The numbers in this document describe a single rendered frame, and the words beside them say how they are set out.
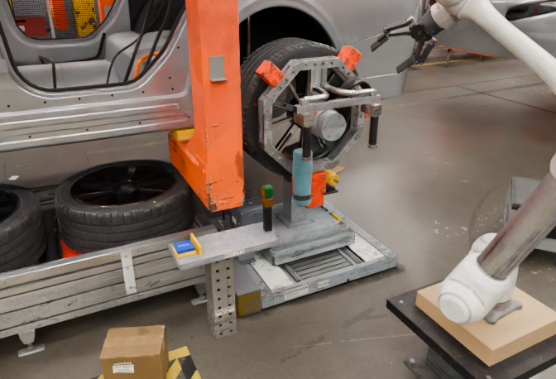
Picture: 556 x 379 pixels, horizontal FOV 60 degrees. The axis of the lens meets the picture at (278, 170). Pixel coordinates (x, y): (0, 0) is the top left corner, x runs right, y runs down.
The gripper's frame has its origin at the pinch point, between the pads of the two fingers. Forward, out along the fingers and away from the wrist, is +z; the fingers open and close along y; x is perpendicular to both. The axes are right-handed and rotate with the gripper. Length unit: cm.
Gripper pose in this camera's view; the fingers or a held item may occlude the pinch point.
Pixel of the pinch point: (386, 58)
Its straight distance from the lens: 173.6
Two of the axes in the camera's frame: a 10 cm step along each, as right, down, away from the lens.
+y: -7.5, -4.4, -4.8
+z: -6.5, 4.6, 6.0
